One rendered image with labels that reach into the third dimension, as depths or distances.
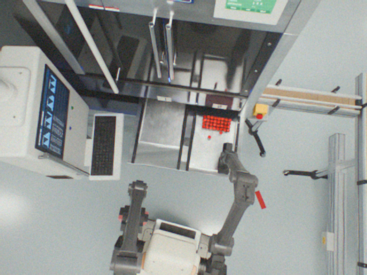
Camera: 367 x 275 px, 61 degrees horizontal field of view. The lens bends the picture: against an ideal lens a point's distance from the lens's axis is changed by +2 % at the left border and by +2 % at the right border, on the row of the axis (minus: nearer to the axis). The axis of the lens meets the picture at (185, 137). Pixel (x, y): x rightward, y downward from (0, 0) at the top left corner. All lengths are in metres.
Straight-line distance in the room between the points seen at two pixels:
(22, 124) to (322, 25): 3.02
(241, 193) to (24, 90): 0.98
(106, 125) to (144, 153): 0.33
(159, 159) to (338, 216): 1.31
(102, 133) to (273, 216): 1.64
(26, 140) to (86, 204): 1.57
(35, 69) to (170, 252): 0.98
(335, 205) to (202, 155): 1.04
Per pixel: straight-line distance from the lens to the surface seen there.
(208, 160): 1.93
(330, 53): 3.53
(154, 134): 1.97
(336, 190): 2.49
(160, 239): 1.44
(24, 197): 3.10
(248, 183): 1.28
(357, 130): 2.27
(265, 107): 1.93
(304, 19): 1.16
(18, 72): 1.49
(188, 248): 1.43
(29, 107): 1.46
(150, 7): 1.17
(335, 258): 2.46
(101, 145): 2.07
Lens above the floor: 2.77
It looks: 75 degrees down
